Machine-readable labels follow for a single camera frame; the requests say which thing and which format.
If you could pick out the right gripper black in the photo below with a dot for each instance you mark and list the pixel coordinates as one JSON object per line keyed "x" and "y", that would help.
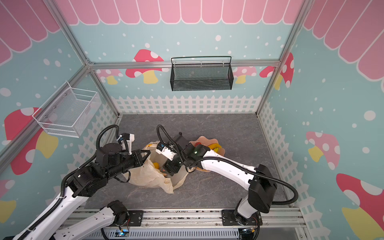
{"x": 175, "y": 163}

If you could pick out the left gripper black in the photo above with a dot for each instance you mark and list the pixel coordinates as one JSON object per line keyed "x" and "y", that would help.
{"x": 139, "y": 161}

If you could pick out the banana print plastic bag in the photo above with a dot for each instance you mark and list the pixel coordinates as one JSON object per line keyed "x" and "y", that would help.
{"x": 149, "y": 177}

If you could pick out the large yellow banana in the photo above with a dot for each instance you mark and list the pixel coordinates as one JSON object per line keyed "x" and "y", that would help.
{"x": 215, "y": 147}

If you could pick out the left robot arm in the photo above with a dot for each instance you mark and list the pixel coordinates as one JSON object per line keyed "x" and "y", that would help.
{"x": 79, "y": 185}

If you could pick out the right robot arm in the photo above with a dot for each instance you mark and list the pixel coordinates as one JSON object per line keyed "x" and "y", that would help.
{"x": 258, "y": 181}

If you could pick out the pink wavy fruit plate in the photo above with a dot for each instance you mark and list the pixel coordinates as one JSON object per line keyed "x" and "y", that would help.
{"x": 206, "y": 142}

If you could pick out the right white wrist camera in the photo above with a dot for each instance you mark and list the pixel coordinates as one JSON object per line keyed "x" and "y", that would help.
{"x": 165, "y": 151}

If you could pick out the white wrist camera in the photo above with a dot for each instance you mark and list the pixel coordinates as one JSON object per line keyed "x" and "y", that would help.
{"x": 126, "y": 141}
{"x": 165, "y": 151}

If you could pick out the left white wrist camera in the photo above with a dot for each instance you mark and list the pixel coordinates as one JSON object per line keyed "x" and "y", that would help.
{"x": 126, "y": 141}

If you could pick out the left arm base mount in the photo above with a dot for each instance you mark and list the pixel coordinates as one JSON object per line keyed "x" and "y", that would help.
{"x": 133, "y": 217}

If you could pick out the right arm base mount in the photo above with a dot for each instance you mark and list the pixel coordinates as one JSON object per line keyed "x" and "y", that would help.
{"x": 232, "y": 218}

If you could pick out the black wire mesh basket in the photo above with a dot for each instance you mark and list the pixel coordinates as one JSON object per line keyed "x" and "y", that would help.
{"x": 207, "y": 73}

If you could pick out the white wire mesh basket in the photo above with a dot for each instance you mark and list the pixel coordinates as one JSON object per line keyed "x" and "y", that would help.
{"x": 68, "y": 112}

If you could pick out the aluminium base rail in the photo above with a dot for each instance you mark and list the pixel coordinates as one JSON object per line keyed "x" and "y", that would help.
{"x": 206, "y": 224}

